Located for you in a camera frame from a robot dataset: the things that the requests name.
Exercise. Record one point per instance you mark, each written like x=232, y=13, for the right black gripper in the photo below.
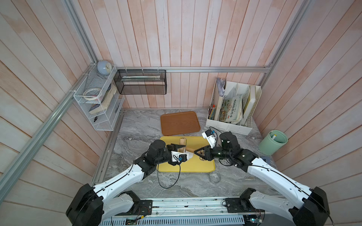
x=204, y=148

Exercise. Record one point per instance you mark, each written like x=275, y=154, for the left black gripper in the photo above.
x=173, y=147

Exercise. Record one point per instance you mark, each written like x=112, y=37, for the white dough piece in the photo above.
x=189, y=155

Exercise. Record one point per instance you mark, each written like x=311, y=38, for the yellow plastic tray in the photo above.
x=194, y=165

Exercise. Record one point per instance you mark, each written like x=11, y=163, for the wooden dough roller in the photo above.
x=183, y=141

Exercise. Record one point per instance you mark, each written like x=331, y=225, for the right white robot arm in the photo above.
x=302, y=205

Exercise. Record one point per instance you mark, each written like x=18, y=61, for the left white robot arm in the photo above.
x=93, y=204

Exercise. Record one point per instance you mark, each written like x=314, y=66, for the white tape roll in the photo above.
x=91, y=94

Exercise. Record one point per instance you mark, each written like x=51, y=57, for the clear glass bowl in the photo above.
x=214, y=177

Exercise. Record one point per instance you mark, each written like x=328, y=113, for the brown plastic tray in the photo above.
x=179, y=123

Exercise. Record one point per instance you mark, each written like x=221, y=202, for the pens in organizer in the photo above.
x=211, y=112

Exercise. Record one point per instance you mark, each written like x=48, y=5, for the illustrated picture book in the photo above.
x=231, y=110

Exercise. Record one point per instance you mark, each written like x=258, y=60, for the white desk file organizer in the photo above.
x=224, y=90

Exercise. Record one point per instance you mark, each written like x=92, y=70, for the green plastic cup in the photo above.
x=273, y=141

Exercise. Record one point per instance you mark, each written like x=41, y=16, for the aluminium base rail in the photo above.
x=199, y=207

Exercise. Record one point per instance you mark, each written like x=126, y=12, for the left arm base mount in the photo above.
x=140, y=207

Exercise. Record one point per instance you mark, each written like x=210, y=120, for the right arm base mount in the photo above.
x=241, y=204

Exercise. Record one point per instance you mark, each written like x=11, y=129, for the black mesh wall basket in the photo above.
x=141, y=82

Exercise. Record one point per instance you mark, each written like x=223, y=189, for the book on wire shelf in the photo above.
x=96, y=108

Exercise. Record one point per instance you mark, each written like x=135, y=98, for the white wire wall shelf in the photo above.
x=102, y=121

